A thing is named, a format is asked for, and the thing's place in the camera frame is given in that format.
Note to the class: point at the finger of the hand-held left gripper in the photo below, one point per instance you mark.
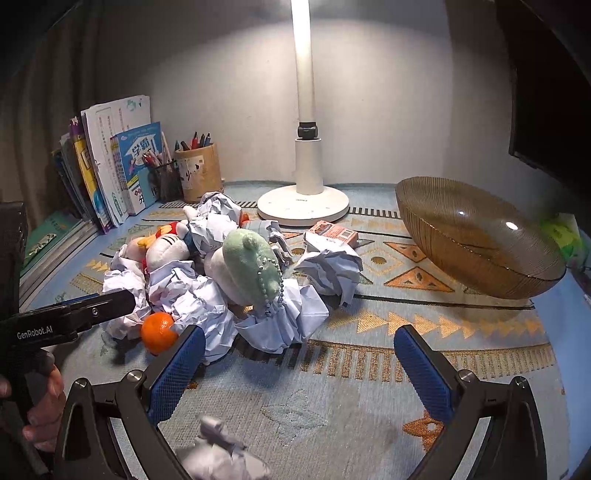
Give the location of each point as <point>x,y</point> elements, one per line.
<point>76,303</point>
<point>111,302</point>

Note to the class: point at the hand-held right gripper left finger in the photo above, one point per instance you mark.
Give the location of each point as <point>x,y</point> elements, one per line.
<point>178,369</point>

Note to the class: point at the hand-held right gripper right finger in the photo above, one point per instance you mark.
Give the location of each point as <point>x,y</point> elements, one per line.
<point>425,369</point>

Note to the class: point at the tangerine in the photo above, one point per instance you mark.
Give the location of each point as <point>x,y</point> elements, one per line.
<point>158,333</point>

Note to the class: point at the white plush toy red bow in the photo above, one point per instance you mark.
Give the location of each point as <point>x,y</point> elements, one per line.
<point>166,251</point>

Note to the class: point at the pile of paper balls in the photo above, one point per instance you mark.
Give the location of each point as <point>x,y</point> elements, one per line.
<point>194,295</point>

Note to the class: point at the single grey paper wad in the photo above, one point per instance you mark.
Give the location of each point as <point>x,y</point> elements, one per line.
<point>221,457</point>

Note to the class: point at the pink white green plush toy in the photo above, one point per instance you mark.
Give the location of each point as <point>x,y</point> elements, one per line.
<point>247,263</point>

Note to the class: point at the amber ribbed glass bowl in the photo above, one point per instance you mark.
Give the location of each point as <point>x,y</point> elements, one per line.
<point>461,240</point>

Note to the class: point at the red orange wrapper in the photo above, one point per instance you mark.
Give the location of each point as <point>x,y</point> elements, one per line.
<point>244,217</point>

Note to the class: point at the small orange carton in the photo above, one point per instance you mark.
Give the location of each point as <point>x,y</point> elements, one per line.
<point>332,233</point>

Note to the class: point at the person's left hand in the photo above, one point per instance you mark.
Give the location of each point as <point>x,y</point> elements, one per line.
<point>48,401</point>

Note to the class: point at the green book stack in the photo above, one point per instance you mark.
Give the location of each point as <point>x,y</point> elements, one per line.
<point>51,235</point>

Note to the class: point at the patterned woven mat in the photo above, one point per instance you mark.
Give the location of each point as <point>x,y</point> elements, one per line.
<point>346,415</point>

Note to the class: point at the black mesh pen holder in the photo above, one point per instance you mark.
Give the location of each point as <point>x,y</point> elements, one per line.
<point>166,182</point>

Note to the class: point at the row of upright books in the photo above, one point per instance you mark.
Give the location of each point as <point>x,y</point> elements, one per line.
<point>106,161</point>

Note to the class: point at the cluster of red pens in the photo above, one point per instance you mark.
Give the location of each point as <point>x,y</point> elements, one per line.
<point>154,159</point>

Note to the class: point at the bamboo pen holder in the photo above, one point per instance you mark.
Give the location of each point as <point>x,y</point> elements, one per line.
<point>201,175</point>

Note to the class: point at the grey curtain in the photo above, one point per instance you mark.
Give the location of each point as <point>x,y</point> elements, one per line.
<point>41,129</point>

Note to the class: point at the cluster of dark pens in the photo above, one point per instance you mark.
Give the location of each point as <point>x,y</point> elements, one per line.
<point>196,140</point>

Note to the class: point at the green packet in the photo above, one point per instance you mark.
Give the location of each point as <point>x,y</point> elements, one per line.
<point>561,235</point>

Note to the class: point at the white desk lamp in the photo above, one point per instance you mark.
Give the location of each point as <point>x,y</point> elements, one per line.
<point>304,138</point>

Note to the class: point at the black monitor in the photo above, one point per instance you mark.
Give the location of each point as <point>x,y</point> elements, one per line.
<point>549,83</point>

